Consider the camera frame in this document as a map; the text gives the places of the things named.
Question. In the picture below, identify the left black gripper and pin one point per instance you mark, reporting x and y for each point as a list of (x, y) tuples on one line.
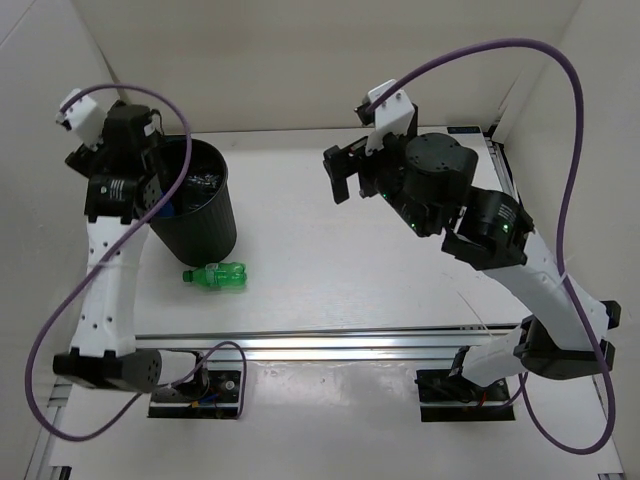
[(87, 161)]

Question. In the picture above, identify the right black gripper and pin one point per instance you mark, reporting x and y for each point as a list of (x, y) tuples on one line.
[(342, 164)]

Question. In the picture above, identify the clear bottle blue label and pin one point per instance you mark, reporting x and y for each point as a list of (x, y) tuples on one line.
[(167, 209)]

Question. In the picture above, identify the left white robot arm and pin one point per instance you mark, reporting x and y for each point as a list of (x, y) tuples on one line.
[(128, 183)]

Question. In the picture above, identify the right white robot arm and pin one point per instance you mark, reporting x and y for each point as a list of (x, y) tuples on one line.
[(427, 180)]

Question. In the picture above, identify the black plastic bin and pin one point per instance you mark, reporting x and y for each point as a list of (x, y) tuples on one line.
[(202, 227)]

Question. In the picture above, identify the green plastic bottle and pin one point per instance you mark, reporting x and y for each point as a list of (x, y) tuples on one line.
[(217, 276)]

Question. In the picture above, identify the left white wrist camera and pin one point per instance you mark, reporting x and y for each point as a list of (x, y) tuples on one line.
[(85, 118)]

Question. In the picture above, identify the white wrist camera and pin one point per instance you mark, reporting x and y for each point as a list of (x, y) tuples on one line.
[(85, 118), (393, 116)]

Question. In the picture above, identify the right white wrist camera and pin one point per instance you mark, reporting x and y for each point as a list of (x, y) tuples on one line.
[(393, 116)]

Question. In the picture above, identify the aluminium frame rail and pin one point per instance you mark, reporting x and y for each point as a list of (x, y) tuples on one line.
[(351, 345)]

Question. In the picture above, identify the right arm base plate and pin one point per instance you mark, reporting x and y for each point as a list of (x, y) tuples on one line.
[(445, 399)]

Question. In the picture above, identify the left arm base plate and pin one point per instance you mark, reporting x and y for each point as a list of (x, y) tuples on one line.
[(215, 396)]

